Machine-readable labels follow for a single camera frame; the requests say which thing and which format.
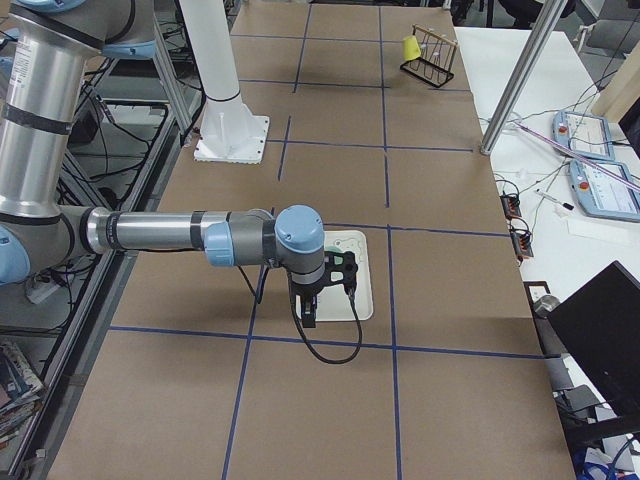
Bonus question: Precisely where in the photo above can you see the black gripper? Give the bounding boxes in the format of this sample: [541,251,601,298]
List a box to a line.
[290,280,324,328]

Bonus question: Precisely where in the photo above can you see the white bear print tray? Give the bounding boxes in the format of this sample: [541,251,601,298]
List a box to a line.
[316,230,374,323]

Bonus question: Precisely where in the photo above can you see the yellow plastic cup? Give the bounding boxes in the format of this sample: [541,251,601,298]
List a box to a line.
[402,35,422,62]

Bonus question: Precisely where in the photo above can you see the lower orange connector block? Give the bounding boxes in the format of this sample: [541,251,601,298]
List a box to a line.
[509,228,534,261]

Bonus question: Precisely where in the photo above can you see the orange connector block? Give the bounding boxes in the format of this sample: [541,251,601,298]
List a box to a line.
[509,228,534,261]
[500,193,521,220]

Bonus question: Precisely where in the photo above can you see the upper orange connector block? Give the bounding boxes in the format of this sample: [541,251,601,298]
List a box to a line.
[500,193,521,220]

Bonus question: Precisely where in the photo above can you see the black marker pen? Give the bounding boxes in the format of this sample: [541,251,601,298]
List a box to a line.
[535,189,575,211]

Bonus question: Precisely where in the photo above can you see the black laptop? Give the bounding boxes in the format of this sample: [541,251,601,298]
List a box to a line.
[548,261,639,415]

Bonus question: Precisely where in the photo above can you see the stack of magazines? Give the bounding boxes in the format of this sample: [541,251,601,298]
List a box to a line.
[1,338,45,448]

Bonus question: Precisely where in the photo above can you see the lower teach pendant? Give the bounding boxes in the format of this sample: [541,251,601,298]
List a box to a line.
[569,159,639,223]

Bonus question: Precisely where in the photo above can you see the teach pendant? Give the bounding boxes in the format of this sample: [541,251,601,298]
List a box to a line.
[552,110,615,161]
[569,159,639,223]

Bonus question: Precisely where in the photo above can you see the upper teach pendant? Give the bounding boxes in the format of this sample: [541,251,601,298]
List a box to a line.
[552,110,615,161]

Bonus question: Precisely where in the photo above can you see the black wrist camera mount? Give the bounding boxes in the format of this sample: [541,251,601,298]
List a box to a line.
[322,251,358,296]

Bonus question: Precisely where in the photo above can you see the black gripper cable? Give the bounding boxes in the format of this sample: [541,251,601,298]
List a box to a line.
[288,284,363,365]

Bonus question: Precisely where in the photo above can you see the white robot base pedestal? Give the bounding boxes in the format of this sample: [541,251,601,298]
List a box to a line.
[179,0,270,164]

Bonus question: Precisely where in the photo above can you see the black wire cup rack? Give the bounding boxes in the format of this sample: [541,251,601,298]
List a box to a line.
[400,24,459,88]

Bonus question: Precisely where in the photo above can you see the aluminium frame post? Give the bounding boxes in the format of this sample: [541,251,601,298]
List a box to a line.
[480,0,568,155]

